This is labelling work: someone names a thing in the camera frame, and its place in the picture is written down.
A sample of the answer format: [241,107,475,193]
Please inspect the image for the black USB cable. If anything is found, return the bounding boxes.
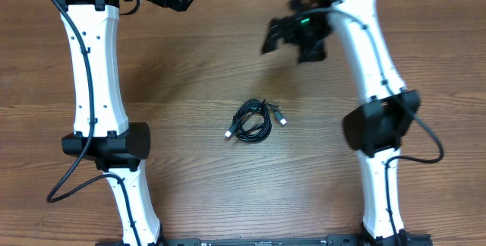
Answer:
[224,99,288,144]

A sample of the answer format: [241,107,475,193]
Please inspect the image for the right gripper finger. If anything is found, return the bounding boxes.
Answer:
[260,17,289,55]
[298,43,327,64]

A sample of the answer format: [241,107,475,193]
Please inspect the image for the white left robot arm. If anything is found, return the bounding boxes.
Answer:
[51,0,193,245]

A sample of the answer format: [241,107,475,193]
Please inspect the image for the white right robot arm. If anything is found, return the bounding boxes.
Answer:
[261,0,420,245]

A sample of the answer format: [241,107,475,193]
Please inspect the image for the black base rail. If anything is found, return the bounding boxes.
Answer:
[94,233,434,246]

